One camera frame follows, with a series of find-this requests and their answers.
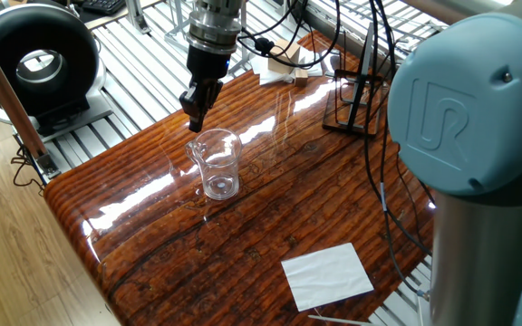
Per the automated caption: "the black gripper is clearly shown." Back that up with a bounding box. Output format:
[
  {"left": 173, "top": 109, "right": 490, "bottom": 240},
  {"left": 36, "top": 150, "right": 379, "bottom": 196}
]
[{"left": 179, "top": 43, "right": 231, "bottom": 134}]

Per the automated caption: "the black metal cup rack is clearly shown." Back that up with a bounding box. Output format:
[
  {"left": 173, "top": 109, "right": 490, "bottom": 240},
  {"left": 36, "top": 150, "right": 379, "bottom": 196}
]
[{"left": 322, "top": 22, "right": 393, "bottom": 139}]

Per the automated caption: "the large wooden block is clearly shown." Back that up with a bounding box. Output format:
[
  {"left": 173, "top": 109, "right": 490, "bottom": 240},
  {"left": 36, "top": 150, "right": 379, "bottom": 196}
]
[{"left": 267, "top": 38, "right": 302, "bottom": 75}]

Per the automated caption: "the white crumpled cloth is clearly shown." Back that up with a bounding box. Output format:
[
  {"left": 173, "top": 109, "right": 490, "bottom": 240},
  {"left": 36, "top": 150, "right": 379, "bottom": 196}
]
[{"left": 249, "top": 44, "right": 324, "bottom": 86}]

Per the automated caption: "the black keyboard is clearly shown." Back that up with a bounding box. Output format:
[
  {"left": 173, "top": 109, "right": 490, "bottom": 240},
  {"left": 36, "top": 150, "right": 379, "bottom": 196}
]
[{"left": 82, "top": 0, "right": 126, "bottom": 15}]

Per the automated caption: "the white paper sheet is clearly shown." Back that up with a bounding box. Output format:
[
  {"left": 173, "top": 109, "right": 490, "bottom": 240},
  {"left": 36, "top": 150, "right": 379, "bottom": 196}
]
[{"left": 280, "top": 242, "right": 375, "bottom": 312}]

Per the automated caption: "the white wire dish rack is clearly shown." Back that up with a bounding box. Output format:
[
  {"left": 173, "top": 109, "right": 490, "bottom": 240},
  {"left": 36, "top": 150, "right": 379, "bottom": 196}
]
[{"left": 165, "top": 0, "right": 262, "bottom": 76}]

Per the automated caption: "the clear plastic cup with handle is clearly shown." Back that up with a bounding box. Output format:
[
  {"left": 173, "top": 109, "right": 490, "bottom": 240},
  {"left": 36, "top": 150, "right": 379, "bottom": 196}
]
[{"left": 184, "top": 128, "right": 243, "bottom": 203}]

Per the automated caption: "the aluminium profile post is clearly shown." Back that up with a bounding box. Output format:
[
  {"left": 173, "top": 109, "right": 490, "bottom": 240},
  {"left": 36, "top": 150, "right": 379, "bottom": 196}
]
[{"left": 124, "top": 0, "right": 151, "bottom": 35}]

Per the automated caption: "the black round duct fan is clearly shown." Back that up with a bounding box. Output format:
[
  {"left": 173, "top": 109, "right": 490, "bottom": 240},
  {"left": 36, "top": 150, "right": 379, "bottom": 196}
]
[{"left": 0, "top": 3, "right": 113, "bottom": 137}]

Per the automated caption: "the thin black loose cable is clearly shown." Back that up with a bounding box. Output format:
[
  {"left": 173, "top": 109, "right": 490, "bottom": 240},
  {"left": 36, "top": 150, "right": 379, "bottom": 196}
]
[{"left": 10, "top": 143, "right": 47, "bottom": 197}]

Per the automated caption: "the aluminium frame bar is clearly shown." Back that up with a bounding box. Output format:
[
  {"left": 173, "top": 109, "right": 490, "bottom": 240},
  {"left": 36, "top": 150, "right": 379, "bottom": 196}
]
[{"left": 0, "top": 20, "right": 62, "bottom": 180}]

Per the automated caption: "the black cable bundle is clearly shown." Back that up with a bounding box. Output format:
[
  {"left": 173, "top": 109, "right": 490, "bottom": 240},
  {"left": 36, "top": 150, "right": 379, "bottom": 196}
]
[{"left": 237, "top": 0, "right": 434, "bottom": 295}]

